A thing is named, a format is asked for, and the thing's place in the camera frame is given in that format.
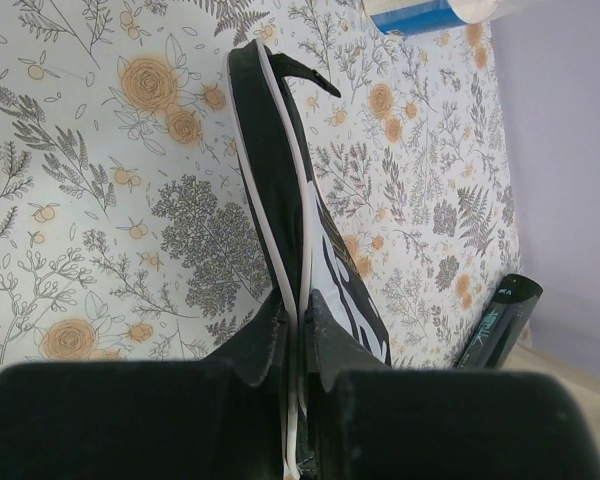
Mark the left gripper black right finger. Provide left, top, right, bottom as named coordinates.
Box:
left=305, top=291, right=600, bottom=479

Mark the black teal shuttlecock tube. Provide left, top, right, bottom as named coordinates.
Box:
left=455, top=274, right=543, bottom=370

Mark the blue white tape roll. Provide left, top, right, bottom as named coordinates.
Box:
left=362, top=0, right=521, bottom=36

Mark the beige floral tote bag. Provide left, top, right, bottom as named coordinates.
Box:
left=504, top=345, right=600, bottom=453

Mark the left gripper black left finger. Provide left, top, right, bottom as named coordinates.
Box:
left=0, top=294, right=288, bottom=479

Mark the floral patterned table cloth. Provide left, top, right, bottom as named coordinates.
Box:
left=0, top=1, right=519, bottom=370

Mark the black racket cover bag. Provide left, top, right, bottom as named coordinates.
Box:
left=226, top=40, right=391, bottom=479

